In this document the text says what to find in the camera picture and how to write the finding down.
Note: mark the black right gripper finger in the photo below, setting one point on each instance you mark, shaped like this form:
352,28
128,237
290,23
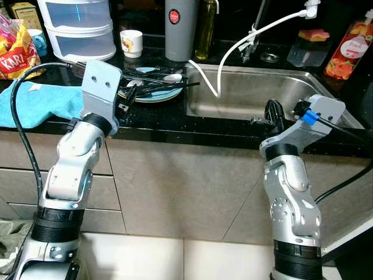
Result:
271,114
280,114

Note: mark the light blue plate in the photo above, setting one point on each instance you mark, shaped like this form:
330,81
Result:
154,97

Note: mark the yellow cardboard box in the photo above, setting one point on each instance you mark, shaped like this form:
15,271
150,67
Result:
22,14

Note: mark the red peach dish soap bottle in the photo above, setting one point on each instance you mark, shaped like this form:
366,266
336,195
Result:
347,55

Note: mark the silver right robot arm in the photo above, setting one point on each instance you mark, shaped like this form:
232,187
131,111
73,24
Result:
291,198

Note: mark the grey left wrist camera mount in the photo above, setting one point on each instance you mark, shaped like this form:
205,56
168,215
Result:
100,81

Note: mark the translucent white plastic drawer unit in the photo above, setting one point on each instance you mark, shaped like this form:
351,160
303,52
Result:
78,35

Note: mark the red yellow snack bag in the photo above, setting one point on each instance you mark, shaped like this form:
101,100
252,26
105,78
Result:
17,58

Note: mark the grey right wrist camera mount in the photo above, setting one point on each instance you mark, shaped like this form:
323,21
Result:
326,108

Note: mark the grey green plastic bag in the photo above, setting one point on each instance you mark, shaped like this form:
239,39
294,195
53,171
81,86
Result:
11,245

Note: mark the metal faucet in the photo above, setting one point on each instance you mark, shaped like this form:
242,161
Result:
256,29

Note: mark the black chopstick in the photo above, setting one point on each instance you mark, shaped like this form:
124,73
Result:
186,85

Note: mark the red yellow sponge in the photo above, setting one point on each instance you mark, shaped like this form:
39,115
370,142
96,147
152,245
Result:
315,35

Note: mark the glass oil bottle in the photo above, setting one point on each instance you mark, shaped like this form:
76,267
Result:
205,35

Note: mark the small white paper scrap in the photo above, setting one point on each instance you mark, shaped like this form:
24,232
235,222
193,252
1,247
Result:
34,87

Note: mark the small blue cup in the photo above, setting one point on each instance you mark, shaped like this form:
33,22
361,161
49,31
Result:
39,44

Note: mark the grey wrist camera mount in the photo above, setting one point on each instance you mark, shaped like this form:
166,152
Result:
326,108
100,81

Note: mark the light blue towel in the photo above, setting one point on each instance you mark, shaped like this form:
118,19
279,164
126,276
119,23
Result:
41,108

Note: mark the grey cabinet door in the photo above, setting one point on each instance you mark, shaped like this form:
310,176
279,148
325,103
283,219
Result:
344,216
175,186

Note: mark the round metal counter hole cover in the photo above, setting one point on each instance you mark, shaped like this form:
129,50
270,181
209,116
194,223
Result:
270,57

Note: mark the grey cabinet drawer front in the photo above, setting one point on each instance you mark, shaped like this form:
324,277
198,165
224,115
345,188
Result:
17,151
105,221
105,192

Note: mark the white printed cup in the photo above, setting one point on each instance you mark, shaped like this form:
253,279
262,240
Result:
132,44

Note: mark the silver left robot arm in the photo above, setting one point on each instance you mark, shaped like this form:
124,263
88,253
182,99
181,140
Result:
76,163

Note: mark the stainless steel sink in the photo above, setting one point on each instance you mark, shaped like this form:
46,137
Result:
245,93

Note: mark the grey thermos pot red logo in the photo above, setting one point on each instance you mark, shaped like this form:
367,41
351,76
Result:
180,35

